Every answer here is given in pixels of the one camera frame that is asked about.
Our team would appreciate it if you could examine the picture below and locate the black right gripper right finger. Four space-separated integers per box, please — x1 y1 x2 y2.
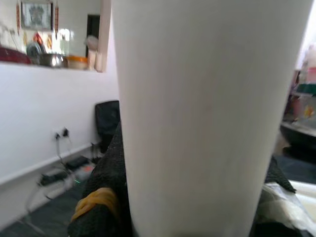
249 157 314 237

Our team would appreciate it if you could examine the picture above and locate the black wall charger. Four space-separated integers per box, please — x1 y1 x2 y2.
54 127 71 140

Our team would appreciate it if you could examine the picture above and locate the black folding chair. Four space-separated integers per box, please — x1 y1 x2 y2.
95 100 121 154

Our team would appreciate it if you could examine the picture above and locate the black tablecloth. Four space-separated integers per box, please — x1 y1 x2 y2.
0 153 316 237

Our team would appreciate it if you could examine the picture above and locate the small steel cooking pot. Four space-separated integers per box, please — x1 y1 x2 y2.
37 53 69 68

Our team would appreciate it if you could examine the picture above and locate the framed kitchen wall picture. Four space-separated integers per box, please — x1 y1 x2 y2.
21 1 54 31

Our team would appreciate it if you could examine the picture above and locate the red cooking pot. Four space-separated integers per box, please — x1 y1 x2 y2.
0 46 33 65

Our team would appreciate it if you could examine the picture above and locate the grey electronic box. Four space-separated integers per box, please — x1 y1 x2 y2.
74 165 96 184

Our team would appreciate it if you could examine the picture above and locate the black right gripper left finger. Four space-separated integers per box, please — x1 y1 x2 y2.
68 120 137 237

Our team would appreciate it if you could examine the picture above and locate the tan rubber band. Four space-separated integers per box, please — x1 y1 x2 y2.
71 187 119 223

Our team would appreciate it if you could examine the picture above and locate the white plastic table leg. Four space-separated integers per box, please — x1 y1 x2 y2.
111 0 314 237

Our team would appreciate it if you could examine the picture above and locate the black power adapter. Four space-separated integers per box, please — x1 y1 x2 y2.
39 171 69 186
66 157 89 169

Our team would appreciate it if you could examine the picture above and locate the orange bowl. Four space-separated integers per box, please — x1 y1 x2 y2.
66 55 89 71

